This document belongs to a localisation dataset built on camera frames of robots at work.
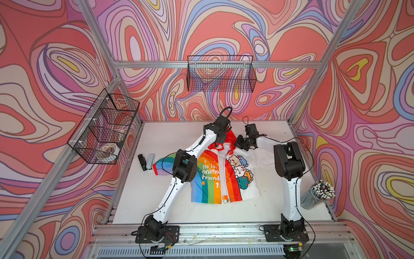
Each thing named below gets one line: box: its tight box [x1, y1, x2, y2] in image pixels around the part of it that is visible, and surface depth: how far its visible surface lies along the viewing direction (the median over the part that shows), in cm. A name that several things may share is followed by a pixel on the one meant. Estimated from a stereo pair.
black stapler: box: [137, 153, 148, 172], surface depth 97 cm
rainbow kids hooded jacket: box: [153, 130, 276, 204], surface depth 93 cm
